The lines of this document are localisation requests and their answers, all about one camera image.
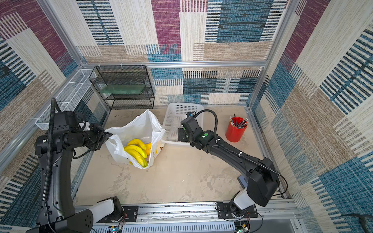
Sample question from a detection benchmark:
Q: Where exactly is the white perforated plastic basket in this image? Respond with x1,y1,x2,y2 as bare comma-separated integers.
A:
161,103,204,147

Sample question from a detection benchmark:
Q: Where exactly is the yellow banana bunch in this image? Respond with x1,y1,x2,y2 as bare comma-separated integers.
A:
124,139,152,168

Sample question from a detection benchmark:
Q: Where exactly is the white plastic bag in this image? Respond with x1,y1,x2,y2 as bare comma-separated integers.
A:
105,110,166,170

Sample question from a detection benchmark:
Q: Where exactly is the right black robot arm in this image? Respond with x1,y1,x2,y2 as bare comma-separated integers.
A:
178,110,281,220

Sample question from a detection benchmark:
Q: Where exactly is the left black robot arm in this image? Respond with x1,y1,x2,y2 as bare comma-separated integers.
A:
29,98,124,233

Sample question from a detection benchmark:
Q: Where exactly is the green board on shelf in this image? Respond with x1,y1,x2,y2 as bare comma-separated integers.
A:
99,84,145,94

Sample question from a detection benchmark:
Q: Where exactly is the red pen cup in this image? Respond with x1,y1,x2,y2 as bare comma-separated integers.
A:
225,123,247,142

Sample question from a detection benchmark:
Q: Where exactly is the blue grey small device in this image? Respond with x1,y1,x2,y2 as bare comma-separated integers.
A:
238,175,248,189

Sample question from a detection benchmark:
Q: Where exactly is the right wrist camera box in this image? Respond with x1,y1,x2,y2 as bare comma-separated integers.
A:
186,112,196,117

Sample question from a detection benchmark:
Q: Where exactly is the white wire mesh basket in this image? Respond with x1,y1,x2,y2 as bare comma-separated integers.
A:
35,69,93,131

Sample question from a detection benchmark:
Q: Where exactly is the black wire shelf rack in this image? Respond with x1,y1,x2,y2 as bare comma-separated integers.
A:
89,65,155,110

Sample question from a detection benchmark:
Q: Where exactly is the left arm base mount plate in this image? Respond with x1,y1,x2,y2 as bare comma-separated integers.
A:
98,206,139,225

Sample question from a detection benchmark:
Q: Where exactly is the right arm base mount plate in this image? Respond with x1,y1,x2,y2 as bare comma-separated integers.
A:
214,202,259,221

